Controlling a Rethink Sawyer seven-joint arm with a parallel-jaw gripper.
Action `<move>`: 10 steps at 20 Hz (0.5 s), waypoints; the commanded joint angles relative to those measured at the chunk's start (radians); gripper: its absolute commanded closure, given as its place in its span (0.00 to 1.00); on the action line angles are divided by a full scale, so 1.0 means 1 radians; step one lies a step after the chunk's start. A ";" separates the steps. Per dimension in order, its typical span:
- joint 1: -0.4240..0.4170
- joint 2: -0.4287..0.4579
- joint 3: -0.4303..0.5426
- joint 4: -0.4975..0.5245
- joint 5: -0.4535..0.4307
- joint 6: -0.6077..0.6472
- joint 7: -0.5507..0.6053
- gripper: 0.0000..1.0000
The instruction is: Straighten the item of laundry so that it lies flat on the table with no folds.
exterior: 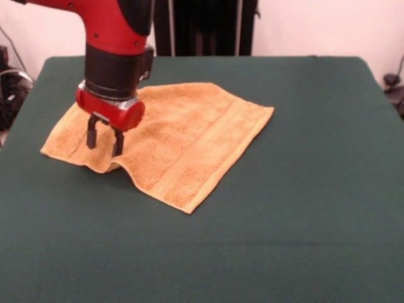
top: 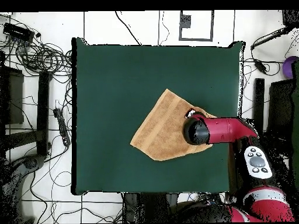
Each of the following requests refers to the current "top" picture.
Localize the orange terry towel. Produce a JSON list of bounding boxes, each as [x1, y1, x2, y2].
[[130, 88, 217, 162]]

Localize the dark flat panel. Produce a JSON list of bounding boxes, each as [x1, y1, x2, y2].
[[0, 65, 25, 125], [266, 78, 295, 141]]

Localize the black upright bar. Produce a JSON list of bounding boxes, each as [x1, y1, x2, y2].
[[36, 70, 51, 156], [252, 78, 266, 135]]

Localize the black power adapter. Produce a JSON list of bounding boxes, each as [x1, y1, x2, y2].
[[253, 58, 267, 75]]

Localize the dark green table cloth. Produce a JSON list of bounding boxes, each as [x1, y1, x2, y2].
[[71, 37, 245, 195]]

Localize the purple bowl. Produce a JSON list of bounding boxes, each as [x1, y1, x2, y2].
[[281, 55, 299, 79]]

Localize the black rod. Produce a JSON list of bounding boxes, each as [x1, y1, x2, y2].
[[250, 26, 293, 51]]

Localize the black power strip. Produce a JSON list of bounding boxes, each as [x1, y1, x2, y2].
[[53, 107, 71, 147]]

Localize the black wheeled stand base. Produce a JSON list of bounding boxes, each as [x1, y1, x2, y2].
[[0, 153, 46, 223]]

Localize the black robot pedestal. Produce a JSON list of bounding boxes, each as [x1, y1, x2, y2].
[[121, 192, 179, 223]]

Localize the long black cable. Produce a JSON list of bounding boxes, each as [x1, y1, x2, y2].
[[114, 10, 142, 46]]

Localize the tangled black cables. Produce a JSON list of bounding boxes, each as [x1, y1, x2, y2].
[[0, 13, 73, 78]]

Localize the black network switch box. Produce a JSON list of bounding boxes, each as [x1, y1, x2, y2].
[[2, 22, 36, 43]]

